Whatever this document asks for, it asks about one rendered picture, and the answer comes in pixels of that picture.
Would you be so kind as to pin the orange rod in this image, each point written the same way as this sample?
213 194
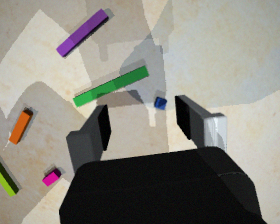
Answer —
20 126

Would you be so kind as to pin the small blue cube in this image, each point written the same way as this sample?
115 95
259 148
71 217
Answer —
160 103

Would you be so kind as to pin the magenta rectangular block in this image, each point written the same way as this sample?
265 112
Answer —
51 177

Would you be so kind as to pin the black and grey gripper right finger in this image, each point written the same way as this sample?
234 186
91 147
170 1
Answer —
199 125

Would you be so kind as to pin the green rod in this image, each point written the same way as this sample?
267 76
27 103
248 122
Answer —
111 86

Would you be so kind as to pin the purple rod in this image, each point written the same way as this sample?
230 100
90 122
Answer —
82 32

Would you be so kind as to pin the lime green rectangular bar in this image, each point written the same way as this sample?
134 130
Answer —
7 182

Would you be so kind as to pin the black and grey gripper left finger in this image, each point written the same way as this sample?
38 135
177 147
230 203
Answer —
87 144

